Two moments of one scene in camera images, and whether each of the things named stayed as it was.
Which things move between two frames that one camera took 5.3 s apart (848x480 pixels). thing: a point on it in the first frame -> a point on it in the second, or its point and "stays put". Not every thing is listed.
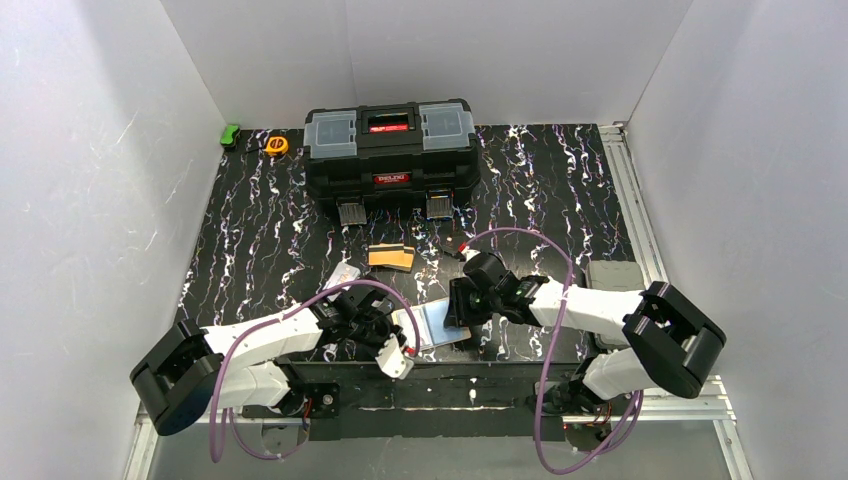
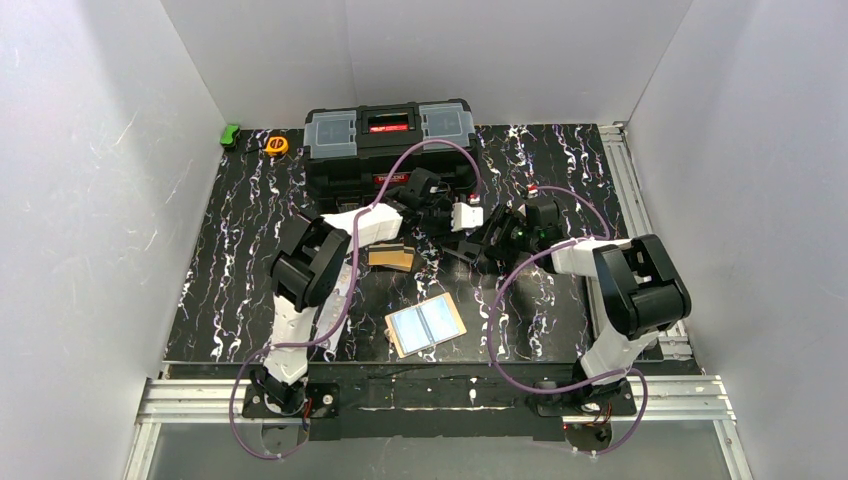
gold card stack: [391, 255] stays put
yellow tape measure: [277, 145] stays put
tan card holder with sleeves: [431, 323] stays put
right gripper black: [460, 302] -> [494, 239]
